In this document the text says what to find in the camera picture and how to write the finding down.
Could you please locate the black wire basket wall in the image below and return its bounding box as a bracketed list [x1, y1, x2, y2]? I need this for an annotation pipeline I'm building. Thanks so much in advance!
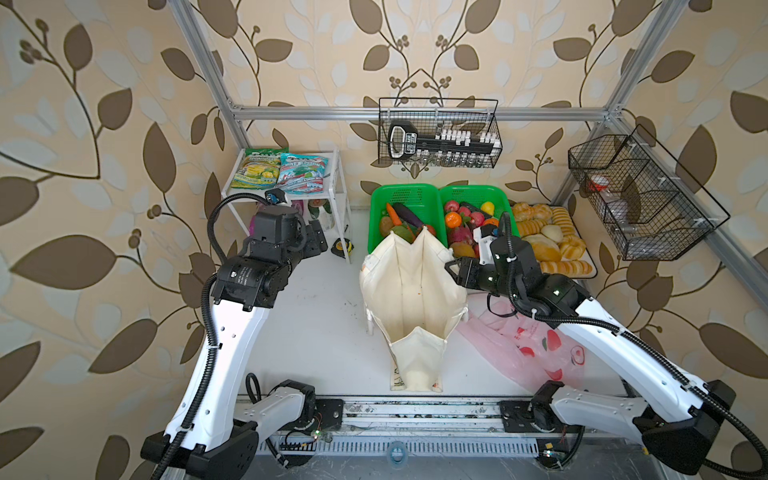
[377, 96, 503, 169]
[568, 125, 731, 262]

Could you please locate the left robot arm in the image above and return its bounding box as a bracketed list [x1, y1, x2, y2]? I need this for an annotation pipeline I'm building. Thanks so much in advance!
[141, 205, 328, 479]

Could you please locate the black wire basket right wall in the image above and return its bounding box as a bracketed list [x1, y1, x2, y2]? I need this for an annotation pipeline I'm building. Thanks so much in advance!
[568, 125, 731, 262]

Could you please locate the black wire basket back wall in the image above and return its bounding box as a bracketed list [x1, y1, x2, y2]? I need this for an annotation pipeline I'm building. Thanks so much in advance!
[377, 96, 503, 169]

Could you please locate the pink plastic grocery bag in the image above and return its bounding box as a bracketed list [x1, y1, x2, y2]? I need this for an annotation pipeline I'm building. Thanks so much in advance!
[458, 293, 587, 392]

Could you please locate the green basket with vegetables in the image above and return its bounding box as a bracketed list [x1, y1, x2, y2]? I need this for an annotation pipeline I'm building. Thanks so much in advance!
[368, 184, 448, 253]

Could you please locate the orange carrot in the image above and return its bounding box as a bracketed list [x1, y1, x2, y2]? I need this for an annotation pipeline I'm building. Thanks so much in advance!
[386, 203, 402, 226]

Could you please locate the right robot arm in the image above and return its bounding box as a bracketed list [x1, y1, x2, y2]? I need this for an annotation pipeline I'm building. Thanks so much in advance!
[445, 214, 767, 479]

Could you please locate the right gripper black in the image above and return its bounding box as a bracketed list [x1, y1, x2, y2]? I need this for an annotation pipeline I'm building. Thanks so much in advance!
[443, 255, 519, 304]

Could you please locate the cream canvas tote bag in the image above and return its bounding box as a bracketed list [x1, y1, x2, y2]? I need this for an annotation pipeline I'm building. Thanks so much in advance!
[359, 231, 469, 393]

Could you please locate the white two-tier shelf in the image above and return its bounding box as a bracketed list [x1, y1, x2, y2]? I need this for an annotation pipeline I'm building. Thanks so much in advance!
[220, 148, 354, 264]

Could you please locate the purple eggplant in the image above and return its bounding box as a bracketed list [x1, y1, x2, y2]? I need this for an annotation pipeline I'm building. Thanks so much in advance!
[392, 203, 425, 228]

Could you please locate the teal-red snack packet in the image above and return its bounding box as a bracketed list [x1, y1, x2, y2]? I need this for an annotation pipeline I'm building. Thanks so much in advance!
[276, 153, 329, 194]

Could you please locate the red-capped bottle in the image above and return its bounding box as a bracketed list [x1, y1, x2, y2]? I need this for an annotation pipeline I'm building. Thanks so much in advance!
[587, 175, 628, 223]

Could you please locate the green basket with fruit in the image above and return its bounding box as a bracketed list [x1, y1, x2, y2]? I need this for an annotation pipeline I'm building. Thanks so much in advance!
[439, 185, 522, 258]

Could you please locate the yellow black tape measure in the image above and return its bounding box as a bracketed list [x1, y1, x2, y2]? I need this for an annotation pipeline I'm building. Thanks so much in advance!
[331, 238, 354, 262]

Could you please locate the yellow-green snack packet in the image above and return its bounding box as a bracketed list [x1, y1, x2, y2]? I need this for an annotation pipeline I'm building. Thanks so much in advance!
[230, 148, 287, 190]

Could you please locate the green cabbage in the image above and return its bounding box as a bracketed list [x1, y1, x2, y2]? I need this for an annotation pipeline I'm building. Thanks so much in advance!
[391, 225, 415, 243]

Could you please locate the brown potato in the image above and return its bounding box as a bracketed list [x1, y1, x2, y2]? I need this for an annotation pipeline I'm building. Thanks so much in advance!
[379, 216, 394, 238]

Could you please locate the tray of bread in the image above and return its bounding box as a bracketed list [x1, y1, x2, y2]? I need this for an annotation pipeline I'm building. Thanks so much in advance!
[512, 202, 596, 279]

